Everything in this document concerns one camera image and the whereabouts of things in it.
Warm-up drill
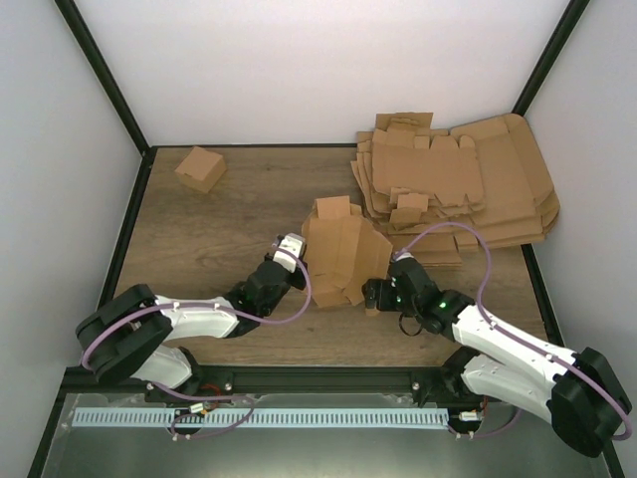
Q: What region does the light blue slotted cable duct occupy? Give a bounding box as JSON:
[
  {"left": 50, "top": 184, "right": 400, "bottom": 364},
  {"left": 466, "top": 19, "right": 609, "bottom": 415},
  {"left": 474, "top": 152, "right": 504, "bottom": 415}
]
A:
[{"left": 71, "top": 407, "right": 449, "bottom": 430}]

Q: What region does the black frame post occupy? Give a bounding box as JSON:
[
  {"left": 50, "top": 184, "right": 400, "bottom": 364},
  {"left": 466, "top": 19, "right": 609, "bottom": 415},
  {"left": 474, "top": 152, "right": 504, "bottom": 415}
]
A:
[
  {"left": 512, "top": 0, "right": 590, "bottom": 117},
  {"left": 54, "top": 0, "right": 150, "bottom": 155}
]

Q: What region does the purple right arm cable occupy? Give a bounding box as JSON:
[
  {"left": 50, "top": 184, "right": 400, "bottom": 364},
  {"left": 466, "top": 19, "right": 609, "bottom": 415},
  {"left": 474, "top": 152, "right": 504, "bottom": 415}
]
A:
[{"left": 392, "top": 221, "right": 629, "bottom": 442}]

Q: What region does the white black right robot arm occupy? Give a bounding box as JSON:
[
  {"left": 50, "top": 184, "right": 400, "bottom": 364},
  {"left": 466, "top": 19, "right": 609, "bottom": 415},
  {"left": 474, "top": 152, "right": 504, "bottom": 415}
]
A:
[{"left": 362, "top": 253, "right": 633, "bottom": 457}]

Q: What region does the black aluminium frame rail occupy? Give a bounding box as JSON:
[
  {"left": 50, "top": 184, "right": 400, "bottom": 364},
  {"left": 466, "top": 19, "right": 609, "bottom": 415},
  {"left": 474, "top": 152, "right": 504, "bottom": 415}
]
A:
[{"left": 63, "top": 363, "right": 588, "bottom": 399}]

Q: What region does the black left frame post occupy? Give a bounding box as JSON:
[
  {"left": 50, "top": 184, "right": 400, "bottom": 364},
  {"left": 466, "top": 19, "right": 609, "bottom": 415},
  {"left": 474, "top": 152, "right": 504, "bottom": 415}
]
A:
[{"left": 54, "top": 0, "right": 150, "bottom": 155}]

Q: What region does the stack of flat cardboard boxes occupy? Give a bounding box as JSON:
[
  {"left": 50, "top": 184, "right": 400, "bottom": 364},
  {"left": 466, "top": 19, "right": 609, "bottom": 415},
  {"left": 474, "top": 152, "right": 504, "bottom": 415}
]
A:
[{"left": 351, "top": 113, "right": 560, "bottom": 266}]

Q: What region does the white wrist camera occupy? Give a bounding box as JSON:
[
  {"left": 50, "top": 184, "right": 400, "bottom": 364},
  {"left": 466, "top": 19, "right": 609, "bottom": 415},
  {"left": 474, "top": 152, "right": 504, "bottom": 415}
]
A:
[
  {"left": 390, "top": 251, "right": 413, "bottom": 263},
  {"left": 273, "top": 233, "right": 306, "bottom": 273}
]

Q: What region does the grey metal front plate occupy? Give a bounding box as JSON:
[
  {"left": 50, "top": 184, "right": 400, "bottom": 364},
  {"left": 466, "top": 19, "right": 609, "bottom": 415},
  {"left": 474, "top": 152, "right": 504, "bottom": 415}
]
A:
[{"left": 41, "top": 394, "right": 610, "bottom": 477}]

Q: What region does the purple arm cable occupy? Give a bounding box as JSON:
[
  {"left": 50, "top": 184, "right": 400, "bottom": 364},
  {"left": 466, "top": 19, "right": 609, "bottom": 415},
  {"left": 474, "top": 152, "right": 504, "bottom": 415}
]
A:
[
  {"left": 392, "top": 221, "right": 629, "bottom": 442},
  {"left": 81, "top": 237, "right": 313, "bottom": 441}
]

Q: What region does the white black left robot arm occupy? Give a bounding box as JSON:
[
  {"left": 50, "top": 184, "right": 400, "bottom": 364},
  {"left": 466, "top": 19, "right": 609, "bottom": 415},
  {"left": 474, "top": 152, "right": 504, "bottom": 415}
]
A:
[{"left": 76, "top": 247, "right": 312, "bottom": 402}]

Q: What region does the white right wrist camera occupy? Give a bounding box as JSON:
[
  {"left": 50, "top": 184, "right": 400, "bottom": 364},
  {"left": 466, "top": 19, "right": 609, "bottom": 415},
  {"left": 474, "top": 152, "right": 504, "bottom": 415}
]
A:
[{"left": 390, "top": 251, "right": 413, "bottom": 263}]

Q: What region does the black right frame post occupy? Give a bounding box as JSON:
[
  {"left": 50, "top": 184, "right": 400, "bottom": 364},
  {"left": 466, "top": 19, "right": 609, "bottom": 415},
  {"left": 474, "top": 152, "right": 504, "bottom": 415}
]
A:
[{"left": 512, "top": 0, "right": 590, "bottom": 117}]

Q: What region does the folded small cardboard box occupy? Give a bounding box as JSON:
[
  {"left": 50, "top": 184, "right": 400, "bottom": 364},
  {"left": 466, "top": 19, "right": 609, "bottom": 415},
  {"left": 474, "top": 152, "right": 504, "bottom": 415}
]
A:
[{"left": 175, "top": 146, "right": 227, "bottom": 193}]

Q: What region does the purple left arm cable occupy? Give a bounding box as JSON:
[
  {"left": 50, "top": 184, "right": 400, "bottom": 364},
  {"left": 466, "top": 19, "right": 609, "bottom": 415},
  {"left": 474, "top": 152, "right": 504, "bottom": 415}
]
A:
[{"left": 81, "top": 237, "right": 313, "bottom": 441}]

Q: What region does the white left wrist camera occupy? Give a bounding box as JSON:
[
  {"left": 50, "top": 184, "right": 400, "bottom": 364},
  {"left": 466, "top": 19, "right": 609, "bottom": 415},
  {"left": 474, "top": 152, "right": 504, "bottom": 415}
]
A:
[{"left": 273, "top": 233, "right": 306, "bottom": 273}]

